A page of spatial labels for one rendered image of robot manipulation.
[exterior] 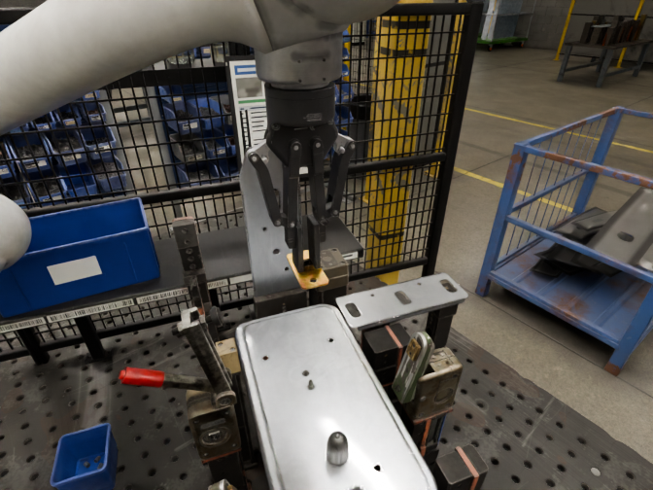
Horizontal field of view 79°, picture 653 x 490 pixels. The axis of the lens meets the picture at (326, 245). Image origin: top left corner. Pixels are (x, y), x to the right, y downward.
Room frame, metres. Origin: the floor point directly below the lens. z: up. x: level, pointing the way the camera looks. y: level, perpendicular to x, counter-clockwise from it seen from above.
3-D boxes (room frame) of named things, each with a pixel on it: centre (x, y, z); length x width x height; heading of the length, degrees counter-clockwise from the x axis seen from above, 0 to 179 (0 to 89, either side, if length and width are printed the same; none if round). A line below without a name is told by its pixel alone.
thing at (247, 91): (0.99, 0.12, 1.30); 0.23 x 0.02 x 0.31; 110
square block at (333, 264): (0.74, 0.00, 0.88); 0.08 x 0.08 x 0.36; 20
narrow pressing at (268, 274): (0.69, 0.11, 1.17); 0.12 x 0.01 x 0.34; 110
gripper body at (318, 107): (0.44, 0.03, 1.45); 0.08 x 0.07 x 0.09; 110
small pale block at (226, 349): (0.47, 0.17, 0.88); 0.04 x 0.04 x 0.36; 20
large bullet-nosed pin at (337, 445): (0.32, -0.02, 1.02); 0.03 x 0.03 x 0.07
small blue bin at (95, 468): (0.44, 0.50, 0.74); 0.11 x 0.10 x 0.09; 20
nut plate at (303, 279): (0.44, 0.03, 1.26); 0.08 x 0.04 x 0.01; 20
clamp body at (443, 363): (0.45, -0.19, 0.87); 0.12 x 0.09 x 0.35; 110
